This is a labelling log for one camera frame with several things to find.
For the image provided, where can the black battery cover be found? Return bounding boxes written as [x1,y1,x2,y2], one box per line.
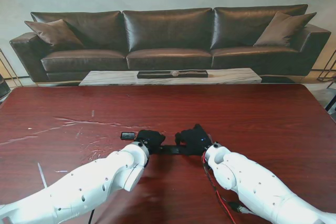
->
[120,131,137,141]

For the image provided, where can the black remote control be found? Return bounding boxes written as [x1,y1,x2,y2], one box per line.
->
[156,144,190,155]

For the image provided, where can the thin metal side table frame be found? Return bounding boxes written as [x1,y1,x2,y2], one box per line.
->
[311,49,336,82]
[0,48,27,88]

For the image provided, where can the brown sofa cushion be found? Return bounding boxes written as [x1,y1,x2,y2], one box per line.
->
[24,19,86,49]
[253,11,318,47]

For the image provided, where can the dark brown leather sofa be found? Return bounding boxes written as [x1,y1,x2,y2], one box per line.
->
[9,4,332,83]

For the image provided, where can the red black right arm cables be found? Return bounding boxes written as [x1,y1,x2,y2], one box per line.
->
[201,153,238,224]

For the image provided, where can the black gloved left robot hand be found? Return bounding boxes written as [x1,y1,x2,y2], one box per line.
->
[135,129,166,154]

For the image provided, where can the black plug with grey cable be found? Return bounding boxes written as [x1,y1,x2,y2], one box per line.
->
[227,201,249,214]

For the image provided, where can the white marble coffee table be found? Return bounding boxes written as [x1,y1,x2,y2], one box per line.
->
[78,67,263,87]

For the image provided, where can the black leather seat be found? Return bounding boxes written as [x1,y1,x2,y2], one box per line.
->
[0,73,12,102]

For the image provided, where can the black rectangular tray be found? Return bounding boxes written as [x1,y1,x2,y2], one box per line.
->
[137,69,209,79]

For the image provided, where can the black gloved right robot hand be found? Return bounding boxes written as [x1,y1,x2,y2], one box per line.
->
[174,123,214,157]

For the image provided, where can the white cable tie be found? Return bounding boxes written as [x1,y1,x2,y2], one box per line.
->
[37,163,48,188]

